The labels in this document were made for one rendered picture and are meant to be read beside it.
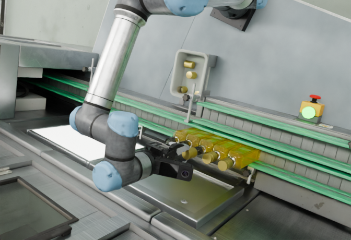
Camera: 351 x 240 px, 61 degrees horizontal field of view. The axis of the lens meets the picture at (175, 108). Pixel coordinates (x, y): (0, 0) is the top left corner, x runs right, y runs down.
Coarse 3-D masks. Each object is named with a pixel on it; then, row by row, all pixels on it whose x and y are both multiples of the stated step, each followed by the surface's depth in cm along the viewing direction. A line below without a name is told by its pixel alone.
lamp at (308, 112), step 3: (306, 108) 109; (309, 108) 108; (312, 108) 109; (303, 111) 110; (306, 111) 109; (309, 111) 108; (312, 111) 108; (315, 111) 110; (303, 114) 110; (306, 114) 109; (309, 114) 108; (312, 114) 108; (306, 117) 109; (309, 117) 109; (312, 117) 110
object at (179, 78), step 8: (176, 56) 142; (184, 56) 146; (192, 56) 145; (200, 56) 142; (176, 64) 142; (200, 64) 143; (176, 72) 144; (184, 72) 148; (200, 72) 143; (176, 80) 145; (184, 80) 148; (192, 80) 146; (200, 80) 143; (176, 88) 147; (200, 88) 135; (176, 96) 143
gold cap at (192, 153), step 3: (192, 147) 102; (186, 150) 99; (189, 150) 99; (192, 150) 100; (195, 150) 101; (183, 153) 99; (186, 153) 99; (189, 153) 98; (192, 153) 99; (195, 153) 101; (183, 156) 100; (186, 156) 99; (189, 156) 98; (192, 156) 99; (195, 156) 101; (186, 159) 99
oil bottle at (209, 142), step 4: (212, 136) 116; (216, 136) 117; (220, 136) 118; (200, 140) 109; (204, 140) 109; (208, 140) 110; (212, 140) 110; (216, 140) 111; (220, 140) 113; (224, 140) 115; (200, 144) 108; (204, 144) 107; (208, 144) 107; (212, 144) 107; (208, 148) 106; (208, 152) 107
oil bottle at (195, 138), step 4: (196, 132) 118; (200, 132) 119; (204, 132) 120; (188, 136) 111; (192, 136) 111; (196, 136) 112; (200, 136) 112; (204, 136) 114; (208, 136) 116; (192, 140) 110; (196, 140) 110; (192, 144) 110; (196, 144) 110
